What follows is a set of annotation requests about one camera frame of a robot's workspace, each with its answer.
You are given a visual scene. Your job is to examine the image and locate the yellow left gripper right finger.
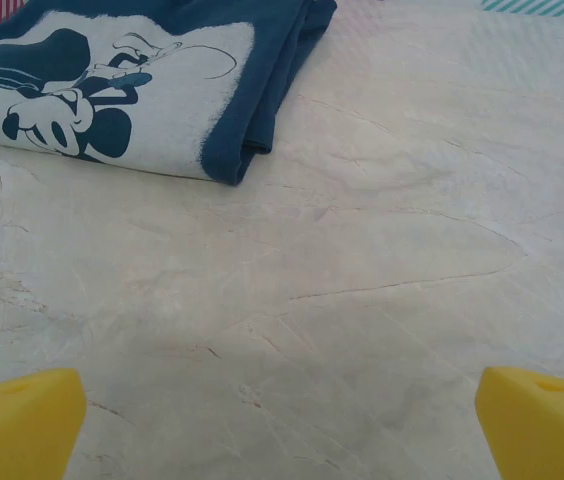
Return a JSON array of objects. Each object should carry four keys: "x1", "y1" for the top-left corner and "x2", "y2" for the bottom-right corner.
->
[{"x1": 475, "y1": 365, "x2": 564, "y2": 480}]

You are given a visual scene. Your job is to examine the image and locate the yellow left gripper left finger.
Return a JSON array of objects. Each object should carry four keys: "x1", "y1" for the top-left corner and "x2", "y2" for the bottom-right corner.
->
[{"x1": 0, "y1": 367, "x2": 88, "y2": 480}]

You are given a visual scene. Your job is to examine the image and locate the navy t-shirt with cartoon print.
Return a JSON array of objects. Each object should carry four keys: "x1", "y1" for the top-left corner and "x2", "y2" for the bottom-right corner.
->
[{"x1": 0, "y1": 0, "x2": 338, "y2": 187}]

